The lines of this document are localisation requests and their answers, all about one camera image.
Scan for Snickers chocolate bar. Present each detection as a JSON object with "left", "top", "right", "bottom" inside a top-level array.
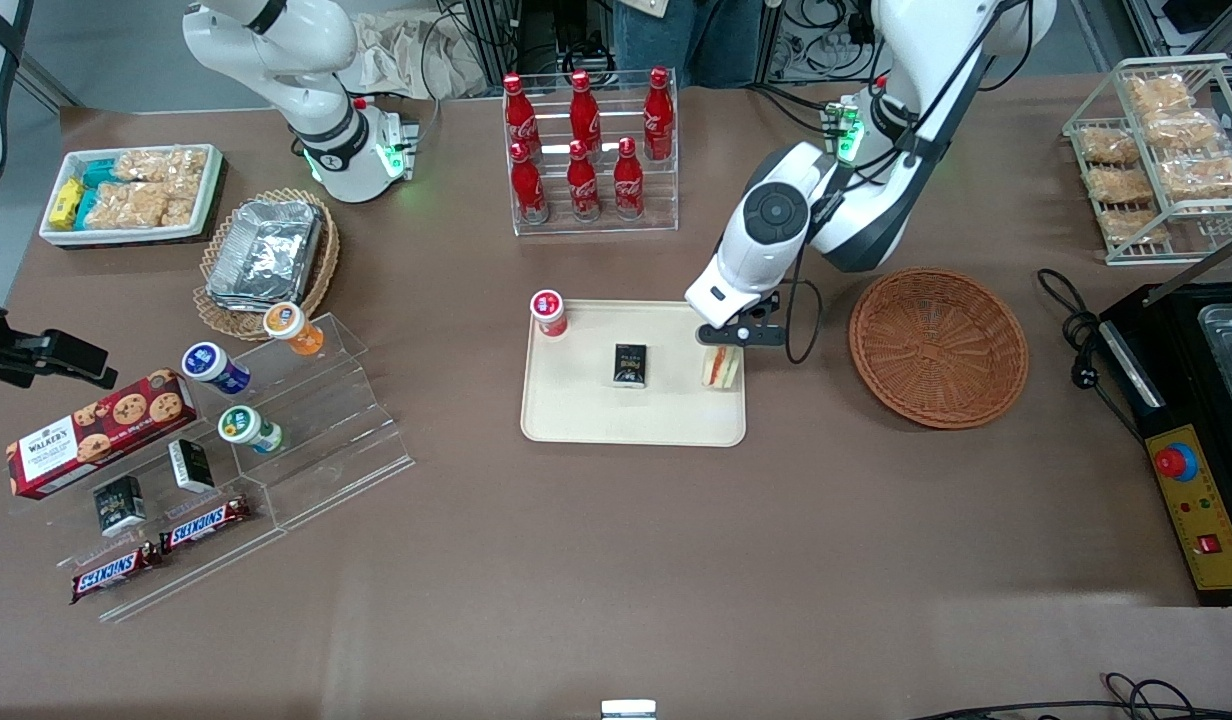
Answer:
[
  {"left": 70, "top": 541, "right": 165, "bottom": 605},
  {"left": 158, "top": 494, "right": 253, "bottom": 555}
]

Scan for small black box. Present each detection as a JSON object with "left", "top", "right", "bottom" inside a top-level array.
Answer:
[
  {"left": 92, "top": 474, "right": 148, "bottom": 539},
  {"left": 167, "top": 438, "right": 217, "bottom": 495},
  {"left": 612, "top": 342, "right": 650, "bottom": 390}
]

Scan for clear fried snack bag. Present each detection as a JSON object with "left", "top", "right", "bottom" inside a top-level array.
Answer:
[
  {"left": 1144, "top": 107, "right": 1220, "bottom": 153},
  {"left": 1086, "top": 164, "right": 1155, "bottom": 207},
  {"left": 1124, "top": 74, "right": 1194, "bottom": 113},
  {"left": 1076, "top": 124, "right": 1139, "bottom": 168},
  {"left": 1160, "top": 153, "right": 1232, "bottom": 203},
  {"left": 1100, "top": 207, "right": 1169, "bottom": 247}
]

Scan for yellow snack packet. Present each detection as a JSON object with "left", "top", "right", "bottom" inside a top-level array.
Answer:
[{"left": 48, "top": 177, "right": 86, "bottom": 230}]

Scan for clear acrylic bottle rack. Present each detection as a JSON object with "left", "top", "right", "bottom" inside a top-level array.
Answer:
[{"left": 502, "top": 66, "right": 681, "bottom": 239}]

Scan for white rectangular snack tray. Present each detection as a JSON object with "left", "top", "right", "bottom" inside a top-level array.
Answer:
[{"left": 39, "top": 144, "right": 225, "bottom": 249}]

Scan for flat wicker mat basket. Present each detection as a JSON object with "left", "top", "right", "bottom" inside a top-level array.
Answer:
[{"left": 193, "top": 187, "right": 341, "bottom": 343}]

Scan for clear acrylic stepped stand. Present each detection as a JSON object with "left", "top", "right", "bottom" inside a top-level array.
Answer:
[{"left": 6, "top": 312, "right": 417, "bottom": 624}]

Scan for black appliance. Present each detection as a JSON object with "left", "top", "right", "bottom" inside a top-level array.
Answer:
[{"left": 1095, "top": 282, "right": 1232, "bottom": 608}]

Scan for yellow control panel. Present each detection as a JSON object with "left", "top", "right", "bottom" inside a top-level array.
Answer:
[{"left": 1145, "top": 424, "right": 1232, "bottom": 594}]

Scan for clear rice cracker bag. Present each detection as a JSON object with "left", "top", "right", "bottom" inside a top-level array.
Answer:
[
  {"left": 162, "top": 176, "right": 205, "bottom": 227},
  {"left": 86, "top": 181, "right": 172, "bottom": 230},
  {"left": 114, "top": 147, "right": 209, "bottom": 184}
]

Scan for crumpled beige paper bag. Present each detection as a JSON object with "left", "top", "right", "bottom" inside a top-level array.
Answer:
[{"left": 348, "top": 8, "right": 489, "bottom": 101}]

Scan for silver foil tray stack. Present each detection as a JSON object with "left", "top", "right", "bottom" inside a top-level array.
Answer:
[{"left": 205, "top": 198, "right": 325, "bottom": 314}]

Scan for red Coca-Cola bottle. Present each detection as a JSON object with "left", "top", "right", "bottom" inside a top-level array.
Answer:
[
  {"left": 569, "top": 68, "right": 604, "bottom": 151},
  {"left": 566, "top": 138, "right": 603, "bottom": 222},
  {"left": 508, "top": 140, "right": 550, "bottom": 225},
  {"left": 612, "top": 135, "right": 646, "bottom": 221},
  {"left": 642, "top": 65, "right": 676, "bottom": 163},
  {"left": 502, "top": 72, "right": 543, "bottom": 153}
]

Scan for red emergency stop button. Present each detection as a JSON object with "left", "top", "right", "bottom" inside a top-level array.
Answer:
[{"left": 1153, "top": 442, "right": 1200, "bottom": 483}]

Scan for white wire rack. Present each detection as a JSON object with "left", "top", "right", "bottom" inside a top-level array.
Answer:
[{"left": 1062, "top": 54, "right": 1232, "bottom": 267}]

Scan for blue lid small bottle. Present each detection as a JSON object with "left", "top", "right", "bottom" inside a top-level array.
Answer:
[{"left": 181, "top": 341, "right": 253, "bottom": 396}]

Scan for black power cable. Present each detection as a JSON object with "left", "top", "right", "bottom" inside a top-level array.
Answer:
[{"left": 1035, "top": 267, "right": 1145, "bottom": 443}]

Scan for red Walkers cookie box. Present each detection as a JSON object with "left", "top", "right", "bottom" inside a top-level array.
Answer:
[{"left": 5, "top": 368, "right": 200, "bottom": 501}]

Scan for black floor cables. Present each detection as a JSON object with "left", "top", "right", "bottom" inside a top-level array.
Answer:
[{"left": 904, "top": 671, "right": 1232, "bottom": 720}]

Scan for clear glass container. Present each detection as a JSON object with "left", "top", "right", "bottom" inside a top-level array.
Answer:
[{"left": 1197, "top": 302, "right": 1232, "bottom": 422}]

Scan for red lid small bottle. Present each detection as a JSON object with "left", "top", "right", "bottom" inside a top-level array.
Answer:
[{"left": 530, "top": 289, "right": 570, "bottom": 342}]

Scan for beige plastic tray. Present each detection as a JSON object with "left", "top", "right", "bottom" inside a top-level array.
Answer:
[{"left": 519, "top": 299, "right": 749, "bottom": 449}]

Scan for person in jeans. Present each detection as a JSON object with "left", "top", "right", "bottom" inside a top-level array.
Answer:
[{"left": 612, "top": 0, "right": 769, "bottom": 91}]

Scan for metal rod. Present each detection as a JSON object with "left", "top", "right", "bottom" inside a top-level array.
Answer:
[{"left": 1142, "top": 228, "right": 1232, "bottom": 308}]

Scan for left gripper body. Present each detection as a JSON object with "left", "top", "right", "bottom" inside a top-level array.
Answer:
[{"left": 742, "top": 291, "right": 787, "bottom": 350}]

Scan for round brown wicker basket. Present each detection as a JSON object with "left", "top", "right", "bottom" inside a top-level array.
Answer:
[{"left": 847, "top": 266, "right": 1030, "bottom": 431}]

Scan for orange lid small bottle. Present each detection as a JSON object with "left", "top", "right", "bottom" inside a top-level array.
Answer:
[{"left": 263, "top": 301, "right": 326, "bottom": 358}]

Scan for triangular sandwich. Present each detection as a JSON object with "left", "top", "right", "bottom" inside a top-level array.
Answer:
[{"left": 700, "top": 345, "right": 744, "bottom": 392}]

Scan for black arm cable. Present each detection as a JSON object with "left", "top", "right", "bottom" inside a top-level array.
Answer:
[{"left": 782, "top": 0, "right": 1007, "bottom": 367}]

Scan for green lid small bottle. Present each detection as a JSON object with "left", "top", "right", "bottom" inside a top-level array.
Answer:
[{"left": 217, "top": 405, "right": 285, "bottom": 456}]

